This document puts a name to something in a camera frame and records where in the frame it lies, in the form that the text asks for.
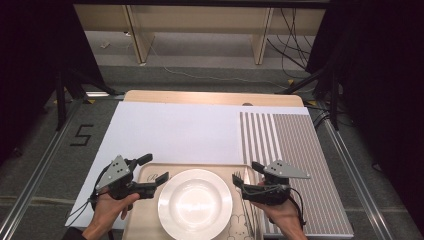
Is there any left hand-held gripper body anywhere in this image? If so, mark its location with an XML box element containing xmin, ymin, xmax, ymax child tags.
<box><xmin>94</xmin><ymin>154</ymin><xmax>158</xmax><ymax>201</ymax></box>

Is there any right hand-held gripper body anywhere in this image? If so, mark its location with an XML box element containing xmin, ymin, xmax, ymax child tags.
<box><xmin>241</xmin><ymin>159</ymin><xmax>311</xmax><ymax>206</ymax></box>

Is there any beige tray with rabbit print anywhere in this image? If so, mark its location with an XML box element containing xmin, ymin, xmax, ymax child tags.
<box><xmin>121</xmin><ymin>162</ymin><xmax>264</xmax><ymax>240</ymax></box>

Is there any white plate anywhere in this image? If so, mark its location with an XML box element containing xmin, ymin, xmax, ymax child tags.
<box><xmin>157</xmin><ymin>168</ymin><xmax>234</xmax><ymax>240</ymax></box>

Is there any person's left hand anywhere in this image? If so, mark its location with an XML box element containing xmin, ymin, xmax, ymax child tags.
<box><xmin>89</xmin><ymin>193</ymin><xmax>141</xmax><ymax>232</ymax></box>

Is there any person's right hand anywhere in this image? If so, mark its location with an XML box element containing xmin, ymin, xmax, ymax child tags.
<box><xmin>255</xmin><ymin>199</ymin><xmax>305</xmax><ymax>235</ymax></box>

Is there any grey striped placemat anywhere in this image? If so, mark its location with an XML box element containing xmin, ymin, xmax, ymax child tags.
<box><xmin>239</xmin><ymin>111</ymin><xmax>355</xmax><ymax>240</ymax></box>

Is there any white sheet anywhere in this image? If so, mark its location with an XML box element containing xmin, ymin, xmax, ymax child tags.
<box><xmin>64</xmin><ymin>100</ymin><xmax>311</xmax><ymax>231</ymax></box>

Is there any black metal stand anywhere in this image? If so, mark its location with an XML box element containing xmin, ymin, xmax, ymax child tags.
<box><xmin>275</xmin><ymin>62</ymin><xmax>342</xmax><ymax>132</ymax></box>
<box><xmin>54</xmin><ymin>68</ymin><xmax>118</xmax><ymax>132</ymax></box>

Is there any dark curtain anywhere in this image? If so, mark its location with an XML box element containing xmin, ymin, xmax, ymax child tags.
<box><xmin>305</xmin><ymin>0</ymin><xmax>424</xmax><ymax>232</ymax></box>
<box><xmin>0</xmin><ymin>0</ymin><xmax>108</xmax><ymax>165</ymax></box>

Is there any beige wooden shelf unit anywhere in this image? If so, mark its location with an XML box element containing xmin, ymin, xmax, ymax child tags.
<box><xmin>73</xmin><ymin>4</ymin><xmax>326</xmax><ymax>66</ymax></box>

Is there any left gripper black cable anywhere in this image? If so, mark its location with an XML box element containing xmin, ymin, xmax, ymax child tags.
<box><xmin>65</xmin><ymin>162</ymin><xmax>116</xmax><ymax>240</ymax></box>

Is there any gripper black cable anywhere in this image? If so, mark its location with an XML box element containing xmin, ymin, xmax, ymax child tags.
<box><xmin>65</xmin><ymin>162</ymin><xmax>116</xmax><ymax>240</ymax></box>
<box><xmin>242</xmin><ymin>184</ymin><xmax>308</xmax><ymax>228</ymax></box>

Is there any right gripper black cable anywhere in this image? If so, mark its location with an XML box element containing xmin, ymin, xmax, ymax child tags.
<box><xmin>242</xmin><ymin>184</ymin><xmax>308</xmax><ymax>228</ymax></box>

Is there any aluminium floor rail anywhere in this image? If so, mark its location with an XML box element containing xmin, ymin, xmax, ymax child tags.
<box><xmin>320</xmin><ymin>118</ymin><xmax>394</xmax><ymax>240</ymax></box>
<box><xmin>0</xmin><ymin>96</ymin><xmax>85</xmax><ymax>240</ymax></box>

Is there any bundle of black cables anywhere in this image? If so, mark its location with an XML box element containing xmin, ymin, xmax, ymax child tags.
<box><xmin>266</xmin><ymin>8</ymin><xmax>318</xmax><ymax>80</ymax></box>

